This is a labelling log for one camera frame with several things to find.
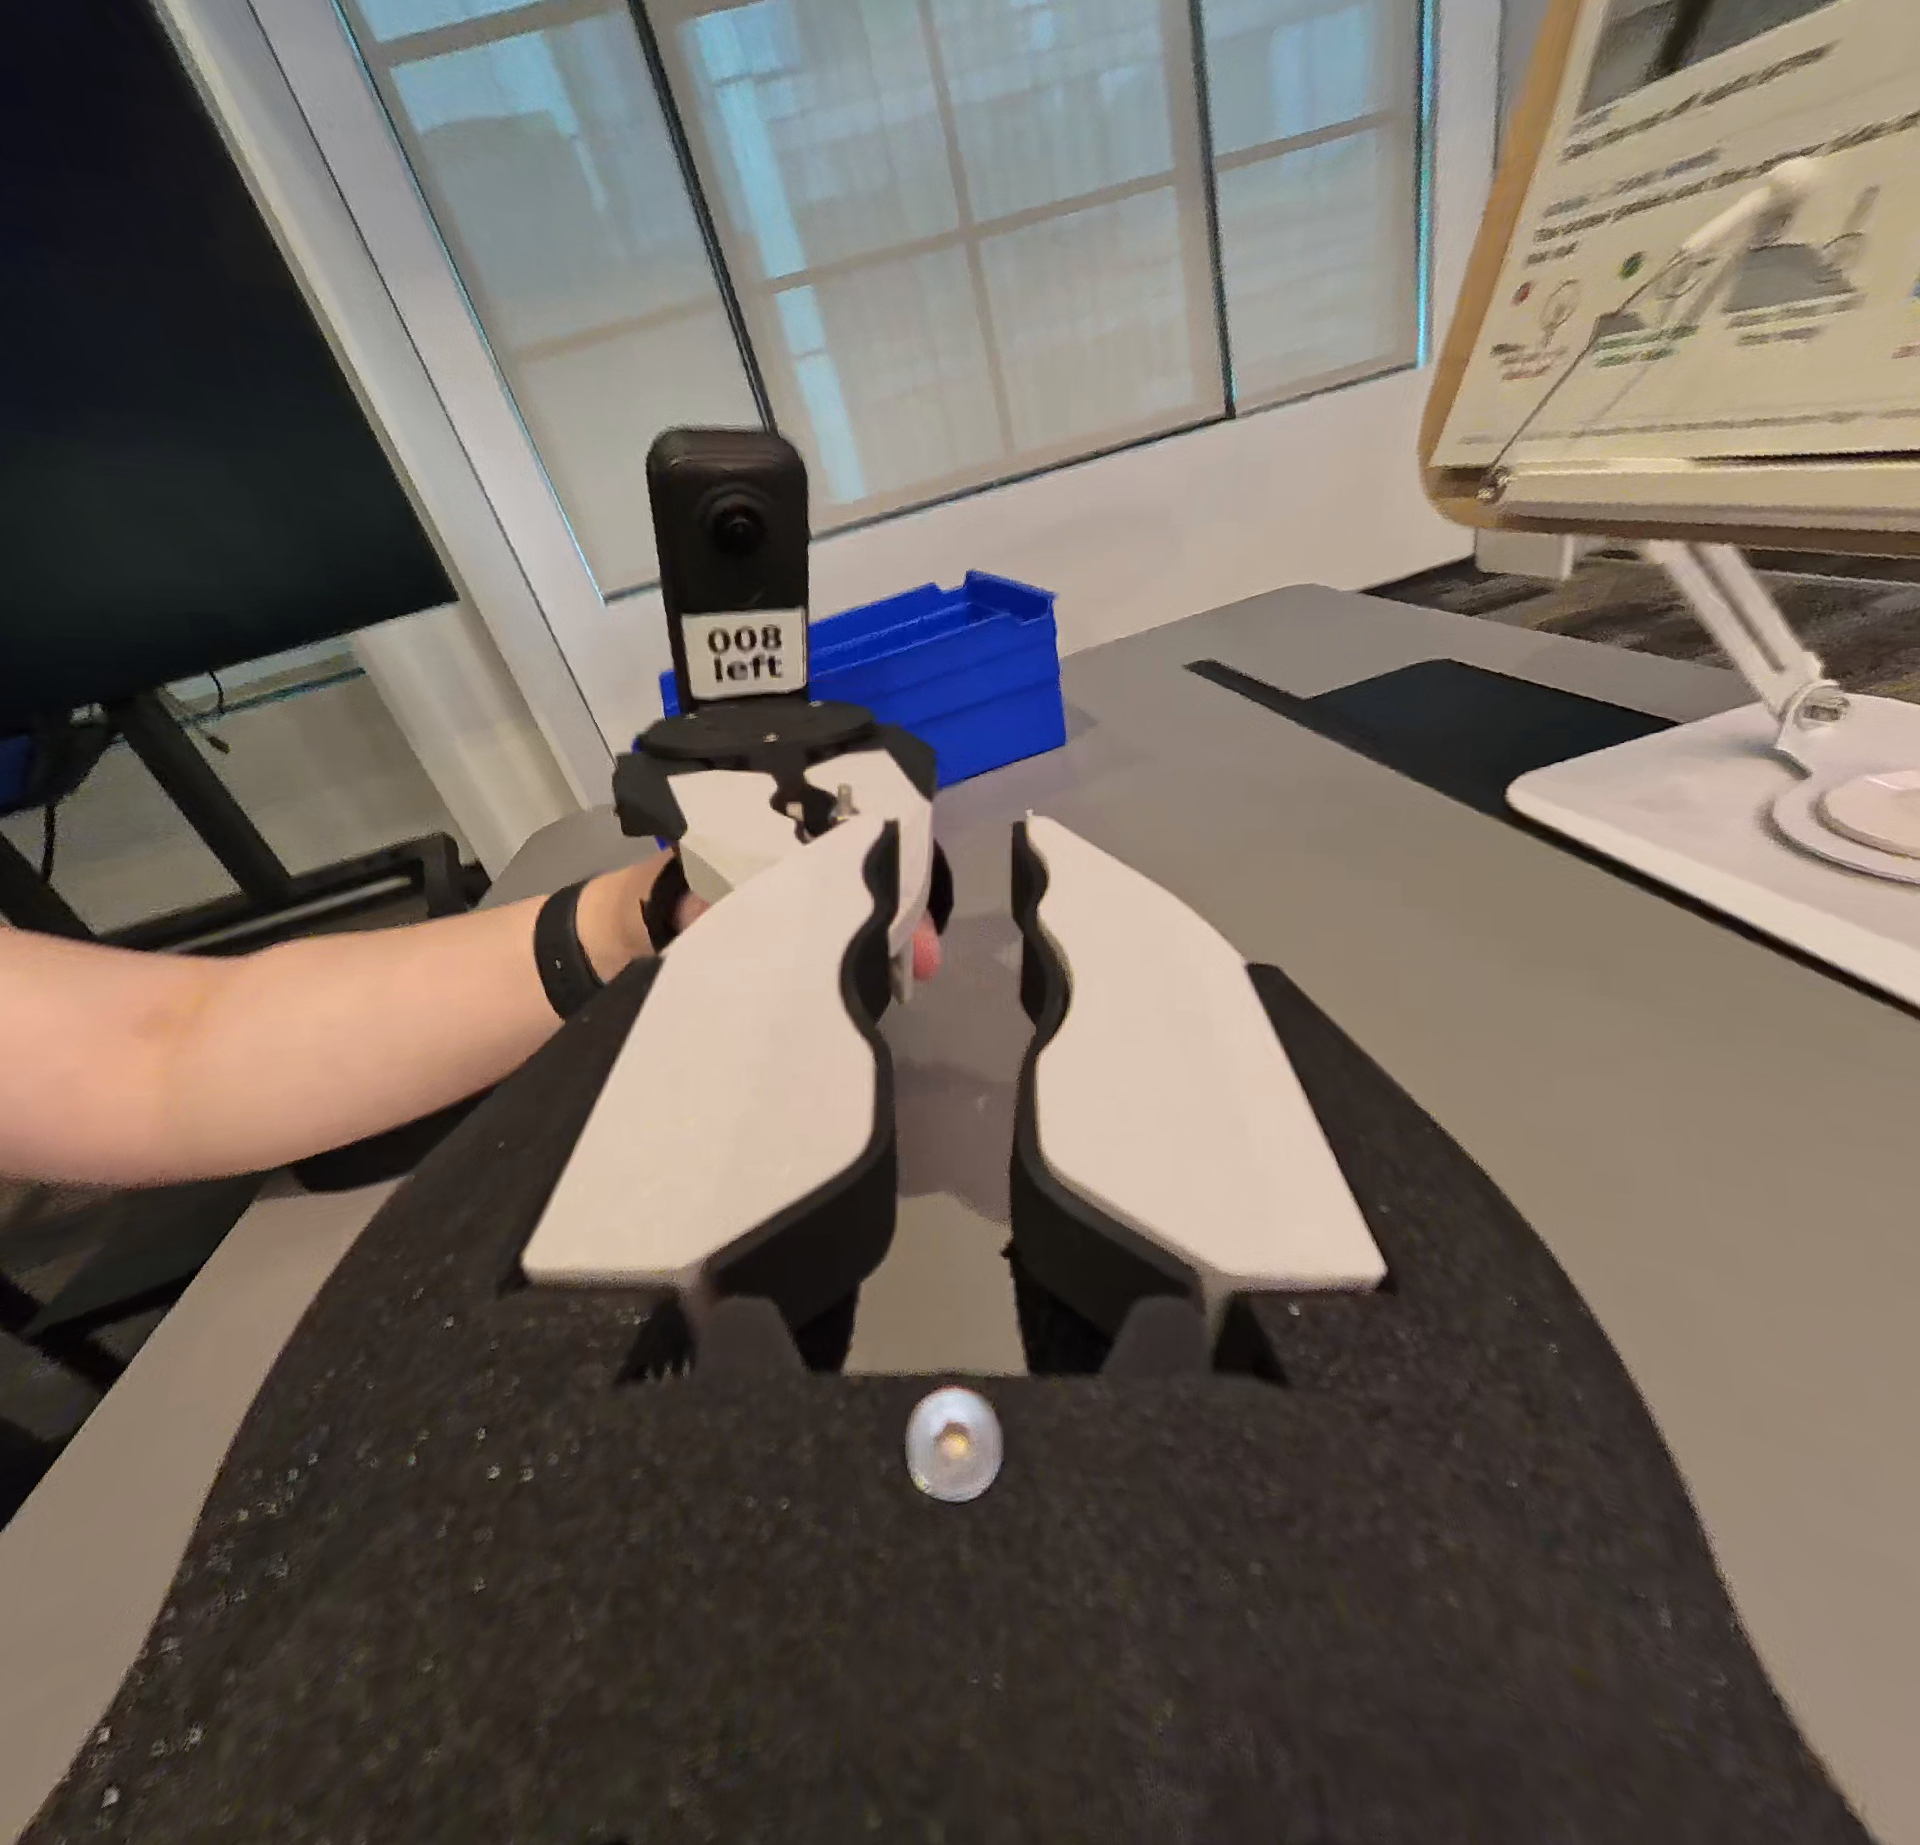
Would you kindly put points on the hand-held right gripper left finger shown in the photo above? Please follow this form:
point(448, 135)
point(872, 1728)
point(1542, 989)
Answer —
point(734, 1094)

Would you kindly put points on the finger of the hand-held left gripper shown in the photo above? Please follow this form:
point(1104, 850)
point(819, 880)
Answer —
point(914, 855)
point(734, 831)

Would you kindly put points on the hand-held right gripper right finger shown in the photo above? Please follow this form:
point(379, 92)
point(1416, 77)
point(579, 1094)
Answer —
point(1183, 1094)

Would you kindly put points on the blue plastic parts bin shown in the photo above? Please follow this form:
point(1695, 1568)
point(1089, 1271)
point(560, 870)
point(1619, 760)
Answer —
point(944, 675)

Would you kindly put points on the person's left forearm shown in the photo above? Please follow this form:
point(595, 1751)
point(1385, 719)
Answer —
point(269, 1051)

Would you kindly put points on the grey desk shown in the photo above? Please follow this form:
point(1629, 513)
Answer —
point(1501, 1124)

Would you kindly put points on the person's left hand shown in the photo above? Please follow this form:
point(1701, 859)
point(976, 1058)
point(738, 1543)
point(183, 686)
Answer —
point(621, 923)

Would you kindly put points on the black wrist band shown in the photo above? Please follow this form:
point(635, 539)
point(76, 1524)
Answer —
point(570, 953)

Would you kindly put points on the large paned window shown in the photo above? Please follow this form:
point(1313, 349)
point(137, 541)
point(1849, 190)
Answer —
point(899, 196)

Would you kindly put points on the black table mat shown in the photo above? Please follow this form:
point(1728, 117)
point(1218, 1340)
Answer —
point(1470, 728)

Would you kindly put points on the black monitor stand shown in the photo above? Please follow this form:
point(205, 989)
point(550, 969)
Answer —
point(196, 795)

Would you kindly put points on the white desktop board stand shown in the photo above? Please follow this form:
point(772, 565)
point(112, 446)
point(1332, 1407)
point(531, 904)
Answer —
point(1681, 810)

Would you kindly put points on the large black monitor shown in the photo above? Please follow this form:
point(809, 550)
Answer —
point(150, 376)

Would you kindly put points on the wooden instruction board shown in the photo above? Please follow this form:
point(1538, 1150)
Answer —
point(1681, 225)

